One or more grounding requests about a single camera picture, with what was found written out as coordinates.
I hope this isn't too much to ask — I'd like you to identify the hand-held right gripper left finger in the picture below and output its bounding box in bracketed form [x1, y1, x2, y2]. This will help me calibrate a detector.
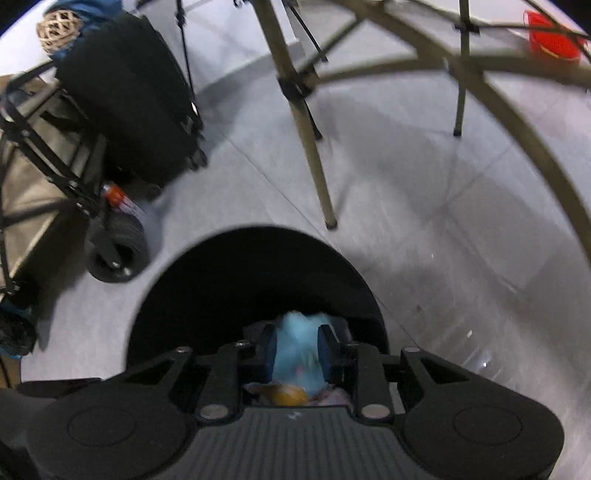
[104, 323, 278, 424]

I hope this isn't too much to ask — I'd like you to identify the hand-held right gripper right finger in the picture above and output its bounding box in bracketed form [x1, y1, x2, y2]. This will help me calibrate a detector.
[318, 324, 495, 424]

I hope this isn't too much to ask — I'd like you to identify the blue plush toy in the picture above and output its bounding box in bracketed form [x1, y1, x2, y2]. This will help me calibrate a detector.
[272, 311, 333, 398]

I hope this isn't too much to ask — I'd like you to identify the pink white plush toy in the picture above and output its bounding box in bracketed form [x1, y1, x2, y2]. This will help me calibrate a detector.
[308, 387, 354, 408]

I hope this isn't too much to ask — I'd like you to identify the yellow plush toy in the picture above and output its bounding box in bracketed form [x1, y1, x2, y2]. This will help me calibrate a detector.
[268, 385, 308, 407]

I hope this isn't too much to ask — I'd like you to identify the black trash bin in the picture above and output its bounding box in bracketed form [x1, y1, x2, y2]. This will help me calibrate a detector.
[127, 226, 389, 407]

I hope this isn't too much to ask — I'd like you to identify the folding camping table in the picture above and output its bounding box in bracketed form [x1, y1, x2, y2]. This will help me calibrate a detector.
[249, 0, 591, 273]

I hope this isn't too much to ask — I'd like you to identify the red white can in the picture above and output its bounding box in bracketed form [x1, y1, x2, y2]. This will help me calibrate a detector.
[102, 182, 146, 215]

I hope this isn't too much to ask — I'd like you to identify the beige folding wagon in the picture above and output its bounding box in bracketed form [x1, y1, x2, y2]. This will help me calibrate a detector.
[0, 60, 151, 357]

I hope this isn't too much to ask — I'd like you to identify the black suitcase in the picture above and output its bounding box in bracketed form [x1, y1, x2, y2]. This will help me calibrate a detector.
[54, 14, 208, 188]

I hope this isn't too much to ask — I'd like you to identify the dark blue bag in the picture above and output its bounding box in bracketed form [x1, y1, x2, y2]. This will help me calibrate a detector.
[48, 0, 124, 61]

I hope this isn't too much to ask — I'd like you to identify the wicker ball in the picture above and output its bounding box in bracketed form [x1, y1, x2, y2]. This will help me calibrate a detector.
[37, 11, 84, 56]

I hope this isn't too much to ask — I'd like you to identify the red bucket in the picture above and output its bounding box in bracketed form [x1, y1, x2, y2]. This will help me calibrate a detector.
[523, 10, 587, 60]

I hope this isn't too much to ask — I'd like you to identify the black camera tripod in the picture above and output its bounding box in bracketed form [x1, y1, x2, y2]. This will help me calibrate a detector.
[175, 0, 329, 140]

